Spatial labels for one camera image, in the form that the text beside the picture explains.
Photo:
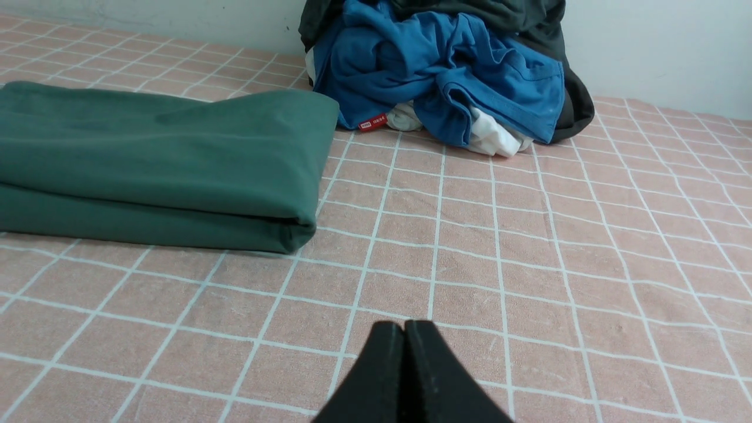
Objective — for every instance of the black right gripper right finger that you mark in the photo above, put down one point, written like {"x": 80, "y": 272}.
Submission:
{"x": 437, "y": 388}

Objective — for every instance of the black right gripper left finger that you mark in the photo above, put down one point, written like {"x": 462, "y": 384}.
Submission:
{"x": 370, "y": 391}

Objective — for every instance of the dark grey crumpled garment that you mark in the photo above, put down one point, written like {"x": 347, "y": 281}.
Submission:
{"x": 536, "y": 24}

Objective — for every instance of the white crumpled garment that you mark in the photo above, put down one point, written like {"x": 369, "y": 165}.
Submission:
{"x": 488, "y": 136}

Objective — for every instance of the blue crumpled garment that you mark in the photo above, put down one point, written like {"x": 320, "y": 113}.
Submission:
{"x": 368, "y": 62}

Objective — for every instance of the green long-sleeve top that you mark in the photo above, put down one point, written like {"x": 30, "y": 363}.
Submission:
{"x": 238, "y": 174}

